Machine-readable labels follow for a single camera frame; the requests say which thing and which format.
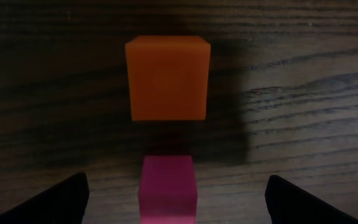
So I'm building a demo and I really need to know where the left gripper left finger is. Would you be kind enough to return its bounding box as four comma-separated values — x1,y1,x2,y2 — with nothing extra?
0,172,90,224

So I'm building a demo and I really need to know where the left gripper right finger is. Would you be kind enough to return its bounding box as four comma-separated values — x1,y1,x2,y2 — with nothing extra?
264,174,358,224

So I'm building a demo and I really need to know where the orange cube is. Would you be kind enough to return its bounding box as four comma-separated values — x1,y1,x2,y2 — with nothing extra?
124,35,211,121

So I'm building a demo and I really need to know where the red cube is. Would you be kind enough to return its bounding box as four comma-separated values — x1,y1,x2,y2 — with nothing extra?
138,155,198,224

